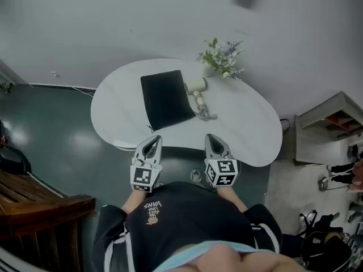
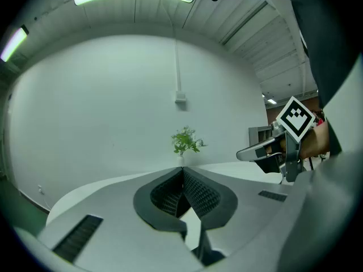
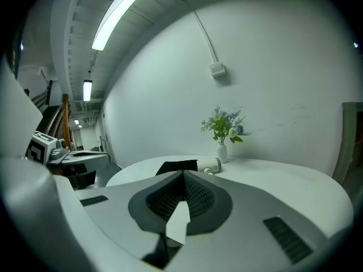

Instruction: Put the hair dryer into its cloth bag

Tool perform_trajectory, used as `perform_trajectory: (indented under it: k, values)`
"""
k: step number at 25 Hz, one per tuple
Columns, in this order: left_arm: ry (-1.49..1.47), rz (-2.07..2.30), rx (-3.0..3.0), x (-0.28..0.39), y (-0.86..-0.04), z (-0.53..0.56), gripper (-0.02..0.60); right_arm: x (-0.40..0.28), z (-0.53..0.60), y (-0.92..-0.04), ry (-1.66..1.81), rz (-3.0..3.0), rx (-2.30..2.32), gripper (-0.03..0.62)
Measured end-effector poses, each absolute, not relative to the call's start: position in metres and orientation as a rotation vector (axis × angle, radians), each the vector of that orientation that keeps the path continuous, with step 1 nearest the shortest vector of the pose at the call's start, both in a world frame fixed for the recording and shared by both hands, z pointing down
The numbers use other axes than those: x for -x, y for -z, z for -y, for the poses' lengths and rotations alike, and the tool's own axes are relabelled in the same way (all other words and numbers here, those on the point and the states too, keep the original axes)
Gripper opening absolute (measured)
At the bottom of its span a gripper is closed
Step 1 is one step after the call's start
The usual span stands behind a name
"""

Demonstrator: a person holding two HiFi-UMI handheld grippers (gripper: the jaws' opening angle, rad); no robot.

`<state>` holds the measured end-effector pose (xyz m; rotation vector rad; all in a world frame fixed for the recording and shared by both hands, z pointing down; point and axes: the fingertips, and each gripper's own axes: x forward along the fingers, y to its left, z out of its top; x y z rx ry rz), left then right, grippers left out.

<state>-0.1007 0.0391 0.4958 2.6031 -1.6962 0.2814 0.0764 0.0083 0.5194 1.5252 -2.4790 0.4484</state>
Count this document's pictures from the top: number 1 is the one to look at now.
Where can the person's left forearm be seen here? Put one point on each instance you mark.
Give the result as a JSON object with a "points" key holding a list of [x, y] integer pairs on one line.
{"points": [[133, 203]]}

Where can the black printed t-shirt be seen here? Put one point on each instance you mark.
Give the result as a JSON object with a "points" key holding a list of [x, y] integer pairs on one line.
{"points": [[184, 214]]}

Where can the white ribbed vase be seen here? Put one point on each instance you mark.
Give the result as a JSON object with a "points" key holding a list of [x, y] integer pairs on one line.
{"points": [[208, 70]]}

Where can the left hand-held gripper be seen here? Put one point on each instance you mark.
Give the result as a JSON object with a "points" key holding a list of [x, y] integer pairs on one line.
{"points": [[141, 177]]}

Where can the grey wooden cabinet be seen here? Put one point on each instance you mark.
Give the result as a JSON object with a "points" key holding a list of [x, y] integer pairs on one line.
{"points": [[314, 140]]}

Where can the person's right forearm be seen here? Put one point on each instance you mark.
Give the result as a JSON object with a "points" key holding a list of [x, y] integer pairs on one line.
{"points": [[232, 197]]}

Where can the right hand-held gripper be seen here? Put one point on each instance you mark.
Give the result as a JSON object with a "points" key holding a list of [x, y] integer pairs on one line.
{"points": [[224, 171]]}

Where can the light blue face mask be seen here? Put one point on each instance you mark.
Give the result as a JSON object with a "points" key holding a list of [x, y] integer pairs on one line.
{"points": [[227, 246]]}

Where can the artificial flower bouquet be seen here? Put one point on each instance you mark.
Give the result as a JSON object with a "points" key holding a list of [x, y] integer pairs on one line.
{"points": [[219, 55]]}

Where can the grey sneaker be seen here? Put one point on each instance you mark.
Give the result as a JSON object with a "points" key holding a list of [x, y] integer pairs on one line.
{"points": [[195, 176], [160, 184]]}

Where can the cream hair dryer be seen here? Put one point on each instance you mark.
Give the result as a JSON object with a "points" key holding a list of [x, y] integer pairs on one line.
{"points": [[195, 84]]}

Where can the black office chair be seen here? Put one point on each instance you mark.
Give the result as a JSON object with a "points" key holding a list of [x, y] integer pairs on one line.
{"points": [[326, 245]]}

